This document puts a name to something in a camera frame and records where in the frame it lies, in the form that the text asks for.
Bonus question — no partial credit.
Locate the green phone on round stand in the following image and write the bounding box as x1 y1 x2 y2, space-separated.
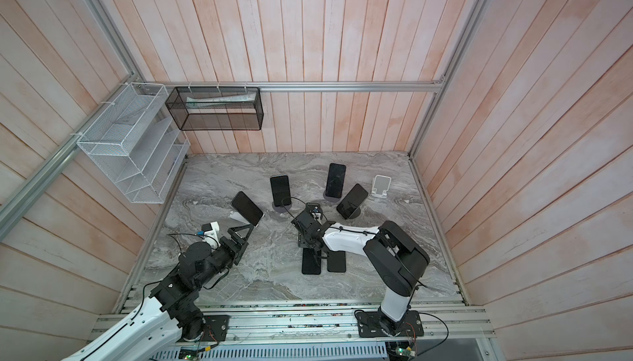
270 175 292 208

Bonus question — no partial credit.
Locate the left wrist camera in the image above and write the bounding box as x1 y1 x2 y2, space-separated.
198 222 220 250

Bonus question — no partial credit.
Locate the blue phone on white stand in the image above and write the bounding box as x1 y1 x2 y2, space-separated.
231 191 264 227

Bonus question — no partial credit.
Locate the grey round stand base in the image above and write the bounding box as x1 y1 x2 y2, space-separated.
272 204 292 214

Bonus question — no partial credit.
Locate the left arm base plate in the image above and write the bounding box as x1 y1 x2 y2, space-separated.
181 315 230 342

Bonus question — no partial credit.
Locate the aluminium front rail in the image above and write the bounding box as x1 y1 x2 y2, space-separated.
85 303 496 348

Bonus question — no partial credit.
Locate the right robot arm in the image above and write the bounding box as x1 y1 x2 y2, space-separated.
292 204 430 330

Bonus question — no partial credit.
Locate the purple phone rear stand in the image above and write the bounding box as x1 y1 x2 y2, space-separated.
324 163 346 199

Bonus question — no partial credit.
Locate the white phone front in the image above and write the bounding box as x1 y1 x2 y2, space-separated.
327 252 347 273

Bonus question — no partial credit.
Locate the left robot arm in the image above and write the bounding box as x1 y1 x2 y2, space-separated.
67 224 254 360

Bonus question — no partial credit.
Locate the dark phone right stand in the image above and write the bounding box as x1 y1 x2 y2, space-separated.
336 184 369 219

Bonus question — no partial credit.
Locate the black wire mesh basket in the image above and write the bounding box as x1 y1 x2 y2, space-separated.
166 86 265 131

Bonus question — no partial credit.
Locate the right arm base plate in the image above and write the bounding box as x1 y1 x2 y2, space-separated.
354 310 424 339

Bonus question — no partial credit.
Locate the white wire mesh shelf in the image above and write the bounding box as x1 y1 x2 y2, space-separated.
77 82 190 204

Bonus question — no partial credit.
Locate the white folding phone stand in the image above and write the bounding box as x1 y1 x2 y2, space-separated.
371 175 392 199

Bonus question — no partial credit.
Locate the black phone stand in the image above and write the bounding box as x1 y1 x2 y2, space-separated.
301 248 321 275

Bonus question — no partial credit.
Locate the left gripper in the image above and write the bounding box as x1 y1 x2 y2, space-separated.
195 224 255 288

